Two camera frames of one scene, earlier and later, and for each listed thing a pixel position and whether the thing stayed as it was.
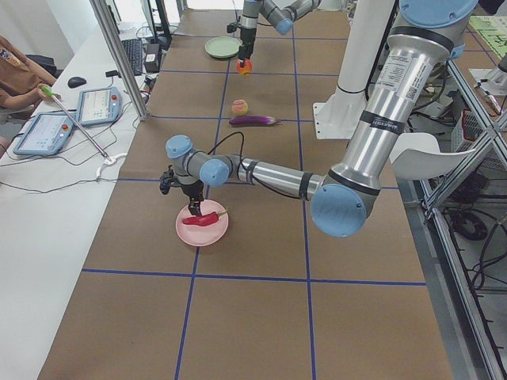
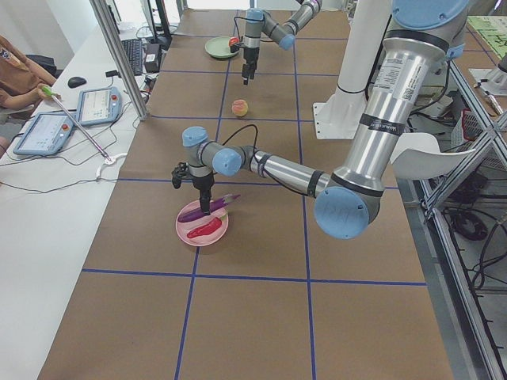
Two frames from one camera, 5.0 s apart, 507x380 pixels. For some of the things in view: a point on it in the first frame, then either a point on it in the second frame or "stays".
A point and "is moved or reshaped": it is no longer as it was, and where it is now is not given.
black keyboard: x=133 y=51 stays
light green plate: x=223 y=47 stays
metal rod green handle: x=48 y=91 stays
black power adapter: x=152 y=59 stays
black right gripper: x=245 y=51 to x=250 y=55
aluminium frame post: x=106 y=17 stays
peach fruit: x=239 y=108 stays
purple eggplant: x=253 y=121 to x=214 y=206
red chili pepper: x=203 y=220 to x=206 y=228
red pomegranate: x=246 y=68 is moved or reshaped
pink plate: x=206 y=235 stays
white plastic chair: x=417 y=156 stays
